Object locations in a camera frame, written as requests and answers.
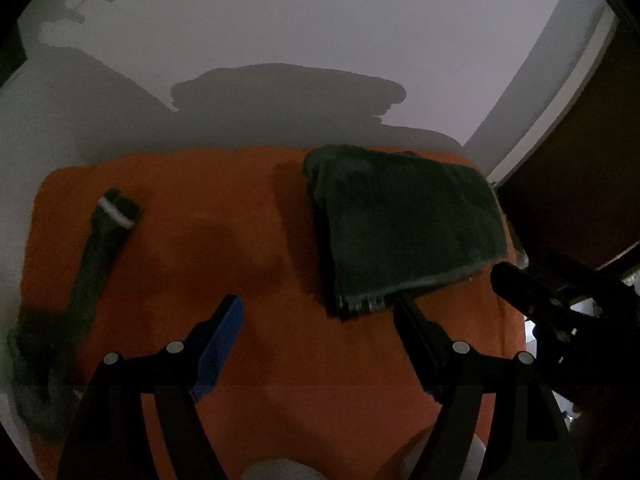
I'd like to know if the dark green striped sweater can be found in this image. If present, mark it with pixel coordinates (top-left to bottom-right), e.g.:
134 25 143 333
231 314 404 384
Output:
7 187 143 431

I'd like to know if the green fleece garment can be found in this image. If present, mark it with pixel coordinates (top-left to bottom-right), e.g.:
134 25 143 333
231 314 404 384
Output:
302 145 511 318

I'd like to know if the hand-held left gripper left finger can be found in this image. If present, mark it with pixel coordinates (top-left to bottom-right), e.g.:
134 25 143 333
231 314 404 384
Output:
57 295 246 480

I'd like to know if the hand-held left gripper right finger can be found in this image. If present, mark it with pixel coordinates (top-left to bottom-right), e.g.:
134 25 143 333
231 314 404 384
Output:
395 296 581 480

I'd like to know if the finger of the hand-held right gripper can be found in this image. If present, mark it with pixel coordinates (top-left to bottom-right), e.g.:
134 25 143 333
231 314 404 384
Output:
491 261 566 321

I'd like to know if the orange blanket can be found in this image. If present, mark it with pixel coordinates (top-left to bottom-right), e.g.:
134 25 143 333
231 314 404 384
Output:
20 147 526 480

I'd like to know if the brown wooden door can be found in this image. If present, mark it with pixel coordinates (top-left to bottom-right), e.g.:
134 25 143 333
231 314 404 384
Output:
495 10 640 271

